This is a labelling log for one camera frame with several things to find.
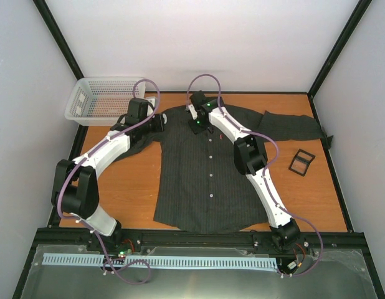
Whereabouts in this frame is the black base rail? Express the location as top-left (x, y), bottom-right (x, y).
top-left (36, 228), bottom-right (364, 255)

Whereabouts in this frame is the black right frame post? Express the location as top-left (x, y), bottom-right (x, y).
top-left (307, 0), bottom-right (373, 97)

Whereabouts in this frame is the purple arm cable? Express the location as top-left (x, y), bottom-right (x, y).
top-left (57, 79), bottom-right (162, 286)
top-left (186, 74), bottom-right (324, 278)

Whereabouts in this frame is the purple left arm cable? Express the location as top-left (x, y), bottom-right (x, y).
top-left (57, 79), bottom-right (162, 286)

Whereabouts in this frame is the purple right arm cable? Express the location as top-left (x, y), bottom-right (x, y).
top-left (186, 74), bottom-right (324, 278)

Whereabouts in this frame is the light blue slotted cable duct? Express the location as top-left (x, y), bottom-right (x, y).
top-left (41, 253), bottom-right (277, 272)

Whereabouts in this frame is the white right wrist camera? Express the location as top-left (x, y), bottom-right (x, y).
top-left (188, 104), bottom-right (197, 119)

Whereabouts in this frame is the black frame post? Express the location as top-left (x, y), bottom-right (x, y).
top-left (32, 0), bottom-right (84, 80)
top-left (307, 0), bottom-right (373, 97)

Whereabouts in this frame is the small black square holder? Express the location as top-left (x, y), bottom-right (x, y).
top-left (288, 149), bottom-right (316, 177)

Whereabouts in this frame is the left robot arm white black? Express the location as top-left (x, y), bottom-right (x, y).
top-left (51, 97), bottom-right (167, 251)

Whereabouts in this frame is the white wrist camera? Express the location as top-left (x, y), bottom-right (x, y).
top-left (188, 104), bottom-right (197, 119)
top-left (146, 97), bottom-right (158, 110)

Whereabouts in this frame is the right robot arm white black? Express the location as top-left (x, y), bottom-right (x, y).
top-left (187, 91), bottom-right (300, 252)

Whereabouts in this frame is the white perforated plastic basket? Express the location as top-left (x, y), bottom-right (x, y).
top-left (64, 77), bottom-right (146, 126)

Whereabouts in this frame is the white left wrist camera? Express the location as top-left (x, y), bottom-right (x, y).
top-left (146, 97), bottom-right (158, 110)

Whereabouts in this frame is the dark grey pinstriped shirt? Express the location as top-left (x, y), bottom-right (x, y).
top-left (116, 103), bottom-right (344, 234)

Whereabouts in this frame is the black left frame post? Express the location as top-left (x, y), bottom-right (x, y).
top-left (32, 0), bottom-right (84, 80)

